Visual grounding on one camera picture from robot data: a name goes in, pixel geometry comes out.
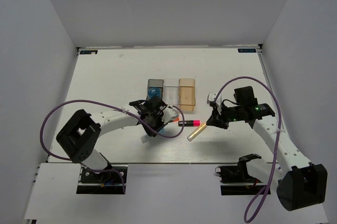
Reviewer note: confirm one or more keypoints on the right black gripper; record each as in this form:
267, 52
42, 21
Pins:
214, 120

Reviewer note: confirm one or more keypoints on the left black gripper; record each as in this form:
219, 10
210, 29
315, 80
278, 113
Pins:
162, 121

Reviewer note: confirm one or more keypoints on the blue tape roll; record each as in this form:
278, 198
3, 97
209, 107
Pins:
154, 91

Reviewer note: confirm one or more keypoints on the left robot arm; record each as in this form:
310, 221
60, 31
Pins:
79, 135

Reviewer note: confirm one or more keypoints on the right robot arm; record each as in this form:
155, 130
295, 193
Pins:
297, 181

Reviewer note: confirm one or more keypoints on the pink capped black highlighter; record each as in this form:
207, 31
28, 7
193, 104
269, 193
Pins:
189, 123

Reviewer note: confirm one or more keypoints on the clear plastic container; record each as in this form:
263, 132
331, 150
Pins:
171, 92

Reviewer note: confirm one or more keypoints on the dark grey plastic container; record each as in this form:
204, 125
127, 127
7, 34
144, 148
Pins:
156, 83

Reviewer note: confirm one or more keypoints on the amber plastic container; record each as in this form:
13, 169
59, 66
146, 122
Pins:
187, 100

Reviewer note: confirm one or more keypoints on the right table label sticker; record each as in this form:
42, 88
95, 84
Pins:
246, 50

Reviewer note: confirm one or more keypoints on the table label sticker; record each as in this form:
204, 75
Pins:
88, 52
246, 50

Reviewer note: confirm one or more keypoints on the left table label sticker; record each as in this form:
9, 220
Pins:
88, 52

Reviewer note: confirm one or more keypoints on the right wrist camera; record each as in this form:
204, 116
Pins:
215, 100

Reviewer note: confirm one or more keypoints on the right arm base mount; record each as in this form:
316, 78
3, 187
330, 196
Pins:
232, 182

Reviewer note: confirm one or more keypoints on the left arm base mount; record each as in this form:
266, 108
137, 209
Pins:
106, 183

